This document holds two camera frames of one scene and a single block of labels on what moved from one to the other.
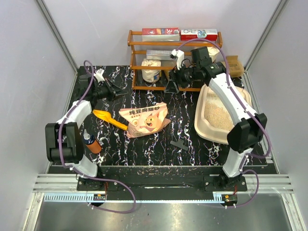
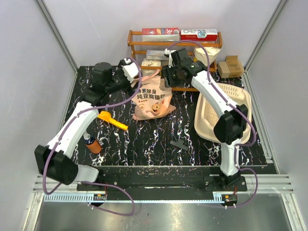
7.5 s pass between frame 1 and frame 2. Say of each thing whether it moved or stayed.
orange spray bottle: stayed
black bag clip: stayed
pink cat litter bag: moved
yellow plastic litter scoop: stayed
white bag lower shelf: stayed
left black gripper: moved
